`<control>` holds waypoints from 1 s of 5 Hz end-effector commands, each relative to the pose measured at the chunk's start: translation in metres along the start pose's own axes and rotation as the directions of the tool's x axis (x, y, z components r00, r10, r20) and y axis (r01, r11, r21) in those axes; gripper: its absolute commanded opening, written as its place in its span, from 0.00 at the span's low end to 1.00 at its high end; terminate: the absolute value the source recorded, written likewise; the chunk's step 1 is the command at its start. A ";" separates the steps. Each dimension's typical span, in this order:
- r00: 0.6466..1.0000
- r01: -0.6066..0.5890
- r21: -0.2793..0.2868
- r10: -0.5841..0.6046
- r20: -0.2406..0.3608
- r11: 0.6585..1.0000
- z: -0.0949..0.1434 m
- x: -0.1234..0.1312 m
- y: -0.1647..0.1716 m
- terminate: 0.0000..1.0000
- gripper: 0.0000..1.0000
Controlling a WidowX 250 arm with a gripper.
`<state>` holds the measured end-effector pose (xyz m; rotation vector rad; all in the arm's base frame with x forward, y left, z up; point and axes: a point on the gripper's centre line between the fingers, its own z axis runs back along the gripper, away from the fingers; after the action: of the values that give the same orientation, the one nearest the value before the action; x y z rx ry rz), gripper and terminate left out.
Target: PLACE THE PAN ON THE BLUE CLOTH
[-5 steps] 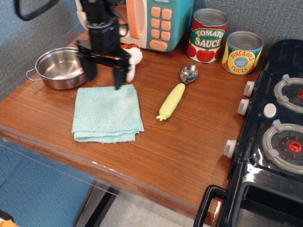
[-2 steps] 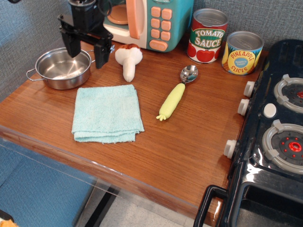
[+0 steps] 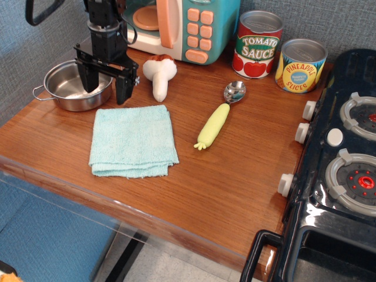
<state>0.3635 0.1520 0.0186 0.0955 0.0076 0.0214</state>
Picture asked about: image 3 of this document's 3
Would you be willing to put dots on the stainless steel pan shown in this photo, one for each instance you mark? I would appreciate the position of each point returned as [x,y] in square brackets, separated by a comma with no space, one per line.
[62,84]

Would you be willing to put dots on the pineapple slices can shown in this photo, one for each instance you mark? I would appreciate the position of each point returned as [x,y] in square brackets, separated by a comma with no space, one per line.
[300,65]

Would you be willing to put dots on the spoon with yellow corn handle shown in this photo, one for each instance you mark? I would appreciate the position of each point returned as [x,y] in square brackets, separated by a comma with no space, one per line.
[233,92]

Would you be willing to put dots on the orange plush toy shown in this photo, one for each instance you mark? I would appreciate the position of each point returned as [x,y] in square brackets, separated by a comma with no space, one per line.
[10,277]

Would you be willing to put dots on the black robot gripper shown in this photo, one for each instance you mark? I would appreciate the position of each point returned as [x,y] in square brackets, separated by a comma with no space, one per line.
[106,52]

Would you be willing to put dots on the teal toy microwave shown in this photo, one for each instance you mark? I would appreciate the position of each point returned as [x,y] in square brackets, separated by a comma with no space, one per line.
[190,31]

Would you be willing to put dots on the white plush mushroom toy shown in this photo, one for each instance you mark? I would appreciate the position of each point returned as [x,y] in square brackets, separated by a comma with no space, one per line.
[160,69]

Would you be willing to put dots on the black toy stove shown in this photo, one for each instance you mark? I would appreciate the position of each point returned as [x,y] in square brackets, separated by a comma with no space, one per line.
[329,220]

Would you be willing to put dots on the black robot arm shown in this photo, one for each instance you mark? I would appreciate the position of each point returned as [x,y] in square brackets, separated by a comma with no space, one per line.
[106,13]

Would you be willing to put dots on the light blue folded cloth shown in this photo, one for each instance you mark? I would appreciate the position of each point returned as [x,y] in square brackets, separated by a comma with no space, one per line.
[132,142]

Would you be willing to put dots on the tomato sauce can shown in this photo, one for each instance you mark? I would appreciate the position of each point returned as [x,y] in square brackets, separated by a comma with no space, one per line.
[258,37]

